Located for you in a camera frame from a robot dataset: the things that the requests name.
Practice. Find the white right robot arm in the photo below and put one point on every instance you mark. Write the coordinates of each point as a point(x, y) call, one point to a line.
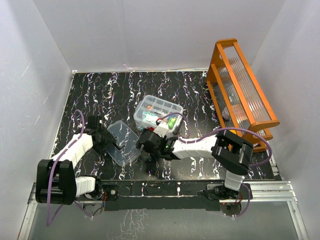
point(231, 151)

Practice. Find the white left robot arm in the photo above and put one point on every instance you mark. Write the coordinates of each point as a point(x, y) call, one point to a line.
point(55, 178)

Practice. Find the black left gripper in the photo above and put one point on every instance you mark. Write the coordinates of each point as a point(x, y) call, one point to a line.
point(109, 140)

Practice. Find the green small box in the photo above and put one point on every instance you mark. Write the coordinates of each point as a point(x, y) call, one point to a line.
point(171, 121)

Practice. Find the clear box lid black handle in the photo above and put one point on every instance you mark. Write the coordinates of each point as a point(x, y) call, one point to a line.
point(124, 150)

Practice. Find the clear first aid box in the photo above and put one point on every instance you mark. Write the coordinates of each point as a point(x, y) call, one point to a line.
point(150, 117)

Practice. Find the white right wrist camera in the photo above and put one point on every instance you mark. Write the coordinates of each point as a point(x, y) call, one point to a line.
point(162, 129)

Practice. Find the orange wooden rack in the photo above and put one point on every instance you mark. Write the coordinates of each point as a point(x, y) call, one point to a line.
point(237, 96)

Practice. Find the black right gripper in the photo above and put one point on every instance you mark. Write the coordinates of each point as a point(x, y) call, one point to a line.
point(147, 150)

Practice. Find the teal packet with round item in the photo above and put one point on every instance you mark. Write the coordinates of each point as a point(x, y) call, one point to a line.
point(149, 118)

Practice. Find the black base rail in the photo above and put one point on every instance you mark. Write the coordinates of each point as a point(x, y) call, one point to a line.
point(166, 194)

